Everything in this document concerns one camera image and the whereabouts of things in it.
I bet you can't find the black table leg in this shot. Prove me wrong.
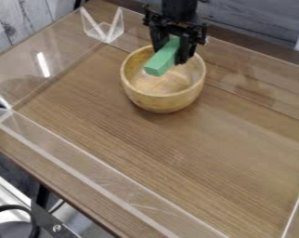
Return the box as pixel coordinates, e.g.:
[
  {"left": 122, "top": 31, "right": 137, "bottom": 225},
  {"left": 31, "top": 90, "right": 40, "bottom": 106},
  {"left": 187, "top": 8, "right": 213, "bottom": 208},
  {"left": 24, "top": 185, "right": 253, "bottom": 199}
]
[{"left": 35, "top": 185, "right": 50, "bottom": 208}]

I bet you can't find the green rectangular block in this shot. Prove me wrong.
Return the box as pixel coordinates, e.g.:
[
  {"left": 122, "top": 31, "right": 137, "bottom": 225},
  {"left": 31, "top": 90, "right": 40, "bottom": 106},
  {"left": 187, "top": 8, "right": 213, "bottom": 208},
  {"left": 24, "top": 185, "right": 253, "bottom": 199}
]
[{"left": 143, "top": 37, "right": 179, "bottom": 76}]

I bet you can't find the black cable loop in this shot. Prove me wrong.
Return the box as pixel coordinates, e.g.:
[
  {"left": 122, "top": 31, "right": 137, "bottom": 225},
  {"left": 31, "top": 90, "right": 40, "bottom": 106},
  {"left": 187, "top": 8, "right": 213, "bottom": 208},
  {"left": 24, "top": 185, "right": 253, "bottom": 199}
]
[{"left": 0, "top": 205, "right": 42, "bottom": 238}]

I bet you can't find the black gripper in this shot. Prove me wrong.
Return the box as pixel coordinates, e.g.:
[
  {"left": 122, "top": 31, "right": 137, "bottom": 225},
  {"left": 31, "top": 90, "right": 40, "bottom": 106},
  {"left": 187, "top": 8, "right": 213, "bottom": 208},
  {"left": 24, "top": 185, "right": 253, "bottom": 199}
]
[{"left": 142, "top": 0, "right": 207, "bottom": 64}]

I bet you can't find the black metal clamp plate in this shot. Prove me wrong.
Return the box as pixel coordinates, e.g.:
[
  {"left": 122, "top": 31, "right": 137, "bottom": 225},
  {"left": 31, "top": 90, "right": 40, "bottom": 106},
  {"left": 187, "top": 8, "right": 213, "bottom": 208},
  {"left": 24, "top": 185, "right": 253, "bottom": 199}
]
[{"left": 32, "top": 210, "right": 81, "bottom": 238}]

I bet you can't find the brown wooden bowl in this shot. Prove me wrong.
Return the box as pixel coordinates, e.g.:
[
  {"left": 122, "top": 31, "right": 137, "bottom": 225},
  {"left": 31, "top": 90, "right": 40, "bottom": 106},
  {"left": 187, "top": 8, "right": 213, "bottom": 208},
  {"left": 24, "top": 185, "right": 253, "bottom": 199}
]
[{"left": 119, "top": 46, "right": 206, "bottom": 113}]

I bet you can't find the clear acrylic corner bracket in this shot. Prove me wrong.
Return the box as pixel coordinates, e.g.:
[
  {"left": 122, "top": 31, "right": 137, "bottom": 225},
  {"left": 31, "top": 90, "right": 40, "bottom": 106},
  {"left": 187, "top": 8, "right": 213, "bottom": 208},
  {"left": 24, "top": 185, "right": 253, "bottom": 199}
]
[{"left": 78, "top": 7, "right": 123, "bottom": 44}]

